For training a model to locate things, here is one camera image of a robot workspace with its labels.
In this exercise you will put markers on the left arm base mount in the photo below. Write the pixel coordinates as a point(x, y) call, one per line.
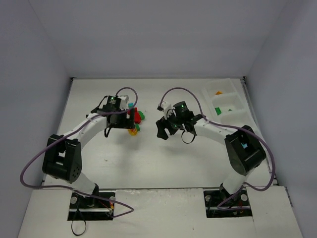
point(83, 208)

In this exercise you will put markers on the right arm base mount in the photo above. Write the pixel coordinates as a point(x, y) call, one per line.
point(219, 204)

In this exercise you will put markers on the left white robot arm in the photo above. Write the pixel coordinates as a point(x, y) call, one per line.
point(64, 160)

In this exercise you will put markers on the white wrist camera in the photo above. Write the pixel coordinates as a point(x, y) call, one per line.
point(166, 108)
point(124, 102)

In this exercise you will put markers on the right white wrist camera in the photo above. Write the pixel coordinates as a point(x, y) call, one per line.
point(166, 108)

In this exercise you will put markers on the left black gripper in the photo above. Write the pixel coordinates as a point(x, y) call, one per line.
point(132, 118)

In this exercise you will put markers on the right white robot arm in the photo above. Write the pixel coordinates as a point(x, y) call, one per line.
point(245, 152)

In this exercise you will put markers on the red rounded lego brick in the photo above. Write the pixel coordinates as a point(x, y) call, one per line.
point(137, 118)

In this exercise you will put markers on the green rounded lego brick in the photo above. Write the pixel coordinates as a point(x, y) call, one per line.
point(142, 116)

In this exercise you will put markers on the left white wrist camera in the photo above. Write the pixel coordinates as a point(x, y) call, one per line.
point(124, 102)

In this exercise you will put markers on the yellow orange flower lego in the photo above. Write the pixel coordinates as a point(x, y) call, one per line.
point(133, 131)

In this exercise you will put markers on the clear plastic compartment tray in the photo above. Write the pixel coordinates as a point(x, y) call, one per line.
point(233, 97)

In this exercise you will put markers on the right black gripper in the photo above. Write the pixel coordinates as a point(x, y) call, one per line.
point(162, 129)

